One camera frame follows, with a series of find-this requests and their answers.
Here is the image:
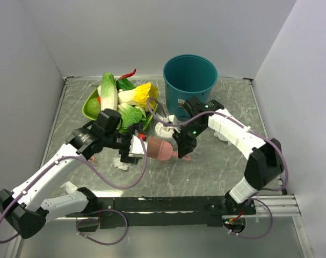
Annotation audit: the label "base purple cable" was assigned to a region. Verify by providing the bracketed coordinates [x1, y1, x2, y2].
[223, 197, 273, 239]
[76, 208, 129, 246]

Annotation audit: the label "green white napa cabbage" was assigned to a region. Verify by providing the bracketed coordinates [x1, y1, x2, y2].
[99, 72, 118, 111]

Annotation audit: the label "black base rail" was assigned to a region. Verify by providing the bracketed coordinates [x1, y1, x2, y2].
[67, 196, 256, 229]

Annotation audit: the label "green leafy bok choy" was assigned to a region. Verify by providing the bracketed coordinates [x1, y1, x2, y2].
[117, 103, 148, 132]

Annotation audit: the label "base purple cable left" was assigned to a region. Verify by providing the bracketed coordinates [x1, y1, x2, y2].
[76, 208, 129, 246]

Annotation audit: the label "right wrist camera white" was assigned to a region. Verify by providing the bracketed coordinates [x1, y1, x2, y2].
[162, 115, 178, 127]

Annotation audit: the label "green vegetable basket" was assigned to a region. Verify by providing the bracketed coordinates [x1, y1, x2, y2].
[82, 82, 158, 132]

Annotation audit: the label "paper scrap behind roll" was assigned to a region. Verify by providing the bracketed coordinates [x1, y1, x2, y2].
[154, 113, 164, 121]

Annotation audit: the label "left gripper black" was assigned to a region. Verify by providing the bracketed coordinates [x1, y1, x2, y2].
[104, 123, 143, 163]

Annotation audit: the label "paper scrap front left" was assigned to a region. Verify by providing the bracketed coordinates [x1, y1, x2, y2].
[60, 181, 78, 194]

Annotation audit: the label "teal plastic bucket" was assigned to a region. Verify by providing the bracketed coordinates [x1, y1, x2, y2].
[163, 54, 218, 118]

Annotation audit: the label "pink hand brush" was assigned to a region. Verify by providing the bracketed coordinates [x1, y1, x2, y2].
[147, 136, 178, 161]

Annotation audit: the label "red chili pepper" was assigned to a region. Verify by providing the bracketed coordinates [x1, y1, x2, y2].
[118, 69, 136, 80]

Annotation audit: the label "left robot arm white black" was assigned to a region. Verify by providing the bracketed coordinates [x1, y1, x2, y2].
[0, 109, 147, 239]

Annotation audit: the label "dark green pepper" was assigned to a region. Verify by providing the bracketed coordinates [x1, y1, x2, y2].
[117, 78, 135, 91]

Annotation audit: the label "paper scrap right side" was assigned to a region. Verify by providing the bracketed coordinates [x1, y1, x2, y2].
[214, 131, 232, 147]

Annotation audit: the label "red tomato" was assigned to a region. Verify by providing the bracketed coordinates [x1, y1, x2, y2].
[138, 133, 146, 141]

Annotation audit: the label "round green cabbage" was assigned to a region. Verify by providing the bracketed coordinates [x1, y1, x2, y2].
[86, 97, 101, 118]

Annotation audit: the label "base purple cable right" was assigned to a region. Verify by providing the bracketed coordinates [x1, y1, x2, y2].
[223, 197, 273, 239]

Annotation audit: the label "paper scrap centre lower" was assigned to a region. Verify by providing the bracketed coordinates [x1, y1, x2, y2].
[113, 157, 129, 171]

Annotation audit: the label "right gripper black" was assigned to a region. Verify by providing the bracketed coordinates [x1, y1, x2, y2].
[172, 120, 207, 159]

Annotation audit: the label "white tissue roll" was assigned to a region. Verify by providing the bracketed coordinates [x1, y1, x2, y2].
[155, 122, 174, 142]

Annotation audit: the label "yellow white cabbage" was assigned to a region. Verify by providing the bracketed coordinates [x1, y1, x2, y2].
[118, 82, 159, 109]

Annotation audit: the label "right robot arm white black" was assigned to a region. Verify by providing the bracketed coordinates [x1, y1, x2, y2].
[172, 97, 285, 214]

